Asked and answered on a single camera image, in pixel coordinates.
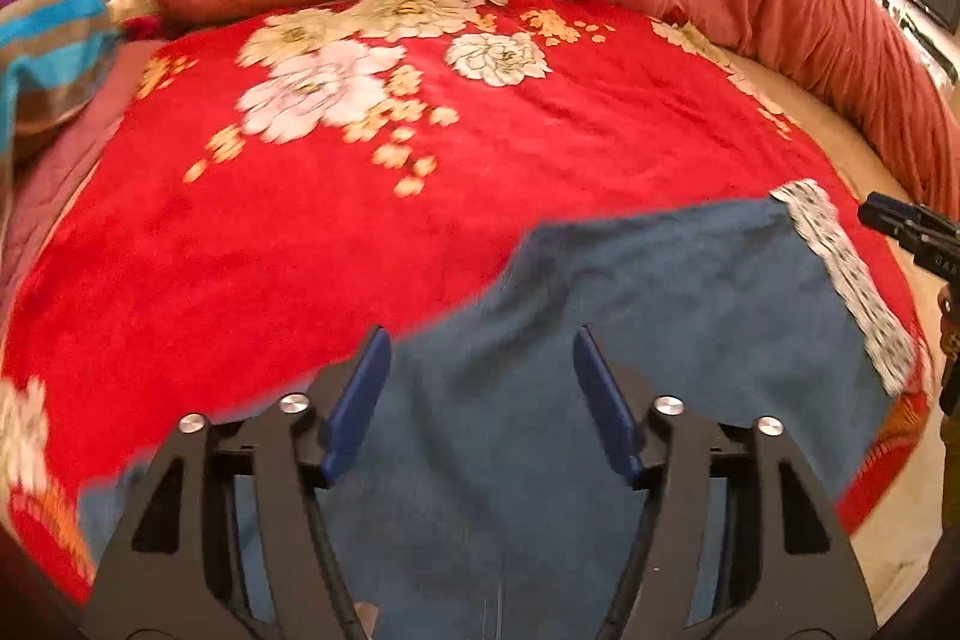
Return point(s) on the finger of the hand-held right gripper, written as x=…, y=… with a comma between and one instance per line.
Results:
x=889, y=216

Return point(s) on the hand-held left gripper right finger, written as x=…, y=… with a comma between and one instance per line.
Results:
x=604, y=400

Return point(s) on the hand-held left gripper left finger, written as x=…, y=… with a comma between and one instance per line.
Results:
x=360, y=400

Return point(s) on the blue denim pants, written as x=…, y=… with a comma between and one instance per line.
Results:
x=675, y=310

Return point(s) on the beige bed sheet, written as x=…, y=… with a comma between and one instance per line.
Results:
x=817, y=138

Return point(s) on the red floral blanket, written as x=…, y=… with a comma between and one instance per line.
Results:
x=300, y=235

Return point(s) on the mauve quilted sheet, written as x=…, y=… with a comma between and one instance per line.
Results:
x=52, y=175

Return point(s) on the striped pillow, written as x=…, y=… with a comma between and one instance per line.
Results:
x=45, y=40

